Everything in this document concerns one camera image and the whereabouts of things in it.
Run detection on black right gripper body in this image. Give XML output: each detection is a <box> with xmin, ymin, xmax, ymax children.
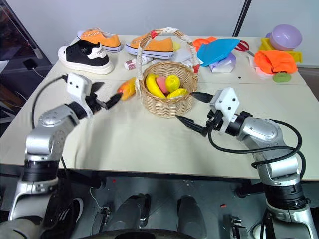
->
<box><xmin>206</xmin><ymin>110</ymin><xmax>225</xmax><ymax>132</ymax></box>

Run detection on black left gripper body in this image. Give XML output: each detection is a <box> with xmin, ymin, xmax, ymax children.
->
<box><xmin>86</xmin><ymin>94</ymin><xmax>108</xmax><ymax>114</ymax></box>

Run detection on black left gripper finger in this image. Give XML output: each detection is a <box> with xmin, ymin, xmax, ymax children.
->
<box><xmin>103</xmin><ymin>93</ymin><xmax>124</xmax><ymax>111</ymax></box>
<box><xmin>92</xmin><ymin>82</ymin><xmax>106</xmax><ymax>96</ymax></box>

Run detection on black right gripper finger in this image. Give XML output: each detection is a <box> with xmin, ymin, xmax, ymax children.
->
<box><xmin>191</xmin><ymin>91</ymin><xmax>214</xmax><ymax>104</ymax></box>
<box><xmin>175</xmin><ymin>115</ymin><xmax>209</xmax><ymax>137</ymax></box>

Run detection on orange yellow toy mango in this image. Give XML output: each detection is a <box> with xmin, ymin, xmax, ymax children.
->
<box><xmin>117</xmin><ymin>77</ymin><xmax>137</xmax><ymax>101</ymax></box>

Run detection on long yellow toy fruit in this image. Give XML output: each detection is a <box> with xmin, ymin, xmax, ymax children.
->
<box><xmin>166</xmin><ymin>87</ymin><xmax>190</xmax><ymax>100</ymax></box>

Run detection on round yellow toy lemon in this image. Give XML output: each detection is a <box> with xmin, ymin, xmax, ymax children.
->
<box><xmin>165</xmin><ymin>74</ymin><xmax>181</xmax><ymax>91</ymax></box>

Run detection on black and white sneaker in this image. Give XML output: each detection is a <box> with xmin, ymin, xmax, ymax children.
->
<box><xmin>57</xmin><ymin>39</ymin><xmax>115</xmax><ymax>75</ymax></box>

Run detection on white and purple box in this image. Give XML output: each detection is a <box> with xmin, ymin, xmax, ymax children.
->
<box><xmin>208</xmin><ymin>53</ymin><xmax>237</xmax><ymax>74</ymax></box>

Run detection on small white pink can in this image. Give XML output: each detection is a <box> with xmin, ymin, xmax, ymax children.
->
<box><xmin>124</xmin><ymin>59</ymin><xmax>138</xmax><ymax>71</ymax></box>

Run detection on yellow toy banana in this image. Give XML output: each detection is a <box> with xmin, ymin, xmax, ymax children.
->
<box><xmin>145</xmin><ymin>73</ymin><xmax>166</xmax><ymax>99</ymax></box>

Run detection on pink toy peach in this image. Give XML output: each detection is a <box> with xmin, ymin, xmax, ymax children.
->
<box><xmin>156</xmin><ymin>76</ymin><xmax>168</xmax><ymax>94</ymax></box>

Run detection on white plastic bag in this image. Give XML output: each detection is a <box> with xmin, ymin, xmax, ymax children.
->
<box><xmin>174</xmin><ymin>48</ymin><xmax>198</xmax><ymax>67</ymax></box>

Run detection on orange canvas sneaker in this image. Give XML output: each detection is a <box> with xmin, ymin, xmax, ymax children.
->
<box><xmin>76</xmin><ymin>28</ymin><xmax>123</xmax><ymax>53</ymax></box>
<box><xmin>124</xmin><ymin>34</ymin><xmax>175</xmax><ymax>60</ymax></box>

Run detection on blue cloth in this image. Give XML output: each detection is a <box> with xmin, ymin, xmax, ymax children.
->
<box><xmin>196</xmin><ymin>38</ymin><xmax>241</xmax><ymax>68</ymax></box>

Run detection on orange cloth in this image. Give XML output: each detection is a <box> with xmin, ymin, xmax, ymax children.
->
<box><xmin>192</xmin><ymin>36</ymin><xmax>218</xmax><ymax>52</ymax></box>

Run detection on white pink cloth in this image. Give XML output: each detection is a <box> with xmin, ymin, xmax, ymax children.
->
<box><xmin>248</xmin><ymin>55</ymin><xmax>273</xmax><ymax>80</ymax></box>

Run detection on green rounded object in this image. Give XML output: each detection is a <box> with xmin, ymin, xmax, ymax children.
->
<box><xmin>272</xmin><ymin>72</ymin><xmax>292</xmax><ymax>83</ymax></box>

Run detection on black tripod pole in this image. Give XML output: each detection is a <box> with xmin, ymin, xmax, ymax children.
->
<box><xmin>232</xmin><ymin>0</ymin><xmax>252</xmax><ymax>38</ymax></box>

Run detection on dark glass cabinet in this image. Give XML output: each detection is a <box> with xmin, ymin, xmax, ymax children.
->
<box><xmin>0</xmin><ymin>0</ymin><xmax>53</xmax><ymax>75</ymax></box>

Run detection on dark rounded shape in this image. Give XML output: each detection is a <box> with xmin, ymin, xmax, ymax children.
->
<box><xmin>176</xmin><ymin>196</ymin><xmax>205</xmax><ymax>239</ymax></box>

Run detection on yellow plastic container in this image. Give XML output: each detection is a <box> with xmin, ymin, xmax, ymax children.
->
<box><xmin>259</xmin><ymin>37</ymin><xmax>304</xmax><ymax>63</ymax></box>

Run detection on large purple bowl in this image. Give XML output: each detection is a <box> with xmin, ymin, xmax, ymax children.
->
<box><xmin>270</xmin><ymin>23</ymin><xmax>303</xmax><ymax>51</ymax></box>

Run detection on black sneaker with white stripes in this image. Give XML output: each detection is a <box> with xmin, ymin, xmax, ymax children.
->
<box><xmin>46</xmin><ymin>197</ymin><xmax>85</xmax><ymax>235</ymax></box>

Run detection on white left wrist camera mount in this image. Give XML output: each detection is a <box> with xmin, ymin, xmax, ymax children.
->
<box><xmin>66</xmin><ymin>73</ymin><xmax>93</xmax><ymax>118</ymax></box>

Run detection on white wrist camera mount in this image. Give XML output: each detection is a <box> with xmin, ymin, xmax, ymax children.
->
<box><xmin>66</xmin><ymin>73</ymin><xmax>93</xmax><ymax>118</ymax></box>
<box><xmin>208</xmin><ymin>87</ymin><xmax>241</xmax><ymax>133</ymax></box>

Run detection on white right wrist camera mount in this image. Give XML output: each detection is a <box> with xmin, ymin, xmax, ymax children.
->
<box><xmin>208</xmin><ymin>87</ymin><xmax>241</xmax><ymax>133</ymax></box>

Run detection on wicker basket with handle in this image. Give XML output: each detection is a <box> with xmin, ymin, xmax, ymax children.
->
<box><xmin>135</xmin><ymin>26</ymin><xmax>201</xmax><ymax>118</ymax></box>

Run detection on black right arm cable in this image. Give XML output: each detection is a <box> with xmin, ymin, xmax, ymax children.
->
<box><xmin>207</xmin><ymin>119</ymin><xmax>307</xmax><ymax>180</ymax></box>

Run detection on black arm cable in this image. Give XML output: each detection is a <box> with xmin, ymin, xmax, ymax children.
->
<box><xmin>207</xmin><ymin>119</ymin><xmax>307</xmax><ymax>180</ymax></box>
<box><xmin>31</xmin><ymin>75</ymin><xmax>69</xmax><ymax>129</ymax></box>

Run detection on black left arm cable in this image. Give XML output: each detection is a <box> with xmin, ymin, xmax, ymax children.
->
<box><xmin>31</xmin><ymin>75</ymin><xmax>69</xmax><ymax>129</ymax></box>

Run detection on red handled scissors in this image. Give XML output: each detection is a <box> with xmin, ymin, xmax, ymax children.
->
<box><xmin>234</xmin><ymin>39</ymin><xmax>255</xmax><ymax>57</ymax></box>

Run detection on black table frame bar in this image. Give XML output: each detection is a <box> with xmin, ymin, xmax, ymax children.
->
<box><xmin>0</xmin><ymin>163</ymin><xmax>319</xmax><ymax>197</ymax></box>

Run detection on black phone with cable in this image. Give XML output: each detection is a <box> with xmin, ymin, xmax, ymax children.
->
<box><xmin>23</xmin><ymin>59</ymin><xmax>47</xmax><ymax>78</ymax></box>

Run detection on orange drawstring bag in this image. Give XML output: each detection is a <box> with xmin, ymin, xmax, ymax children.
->
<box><xmin>254</xmin><ymin>50</ymin><xmax>299</xmax><ymax>75</ymax></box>

